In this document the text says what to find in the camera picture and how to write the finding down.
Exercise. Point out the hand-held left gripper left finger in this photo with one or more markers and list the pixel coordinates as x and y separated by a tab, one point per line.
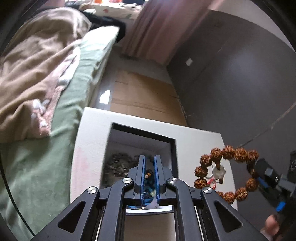
141	171

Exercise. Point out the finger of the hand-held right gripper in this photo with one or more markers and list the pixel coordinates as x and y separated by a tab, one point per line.
266	170
274	200

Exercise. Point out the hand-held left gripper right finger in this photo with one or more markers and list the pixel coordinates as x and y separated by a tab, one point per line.
157	171

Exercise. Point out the white fabric scrunchie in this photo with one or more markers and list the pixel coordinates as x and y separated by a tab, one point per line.
119	166

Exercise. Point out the black cardboard box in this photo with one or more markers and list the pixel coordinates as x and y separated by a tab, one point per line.
138	141

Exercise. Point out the person's right hand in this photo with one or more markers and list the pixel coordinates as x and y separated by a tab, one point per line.
271	226

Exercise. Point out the flat brown cardboard sheet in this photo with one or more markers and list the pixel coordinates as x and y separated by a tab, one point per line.
143	95

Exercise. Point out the bed with green sheet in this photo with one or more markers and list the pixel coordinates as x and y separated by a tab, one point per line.
34	166

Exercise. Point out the pink curtain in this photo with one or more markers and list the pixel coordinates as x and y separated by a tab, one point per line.
161	30

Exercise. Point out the beige blanket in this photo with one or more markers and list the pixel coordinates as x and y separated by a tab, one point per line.
34	69

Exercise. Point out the black clothing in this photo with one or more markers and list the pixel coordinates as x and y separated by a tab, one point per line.
104	23

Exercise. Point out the patterned white bedding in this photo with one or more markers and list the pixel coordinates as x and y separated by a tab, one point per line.
111	9

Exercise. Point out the white wall outlet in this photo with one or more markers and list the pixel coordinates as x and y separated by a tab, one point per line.
189	61

